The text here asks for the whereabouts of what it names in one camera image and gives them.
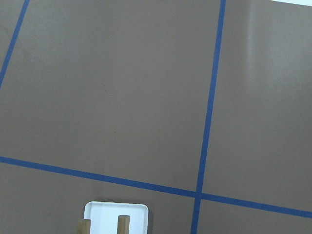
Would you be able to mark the white towel rack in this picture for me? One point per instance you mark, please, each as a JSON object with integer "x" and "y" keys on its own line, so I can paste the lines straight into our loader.
{"x": 104, "y": 217}

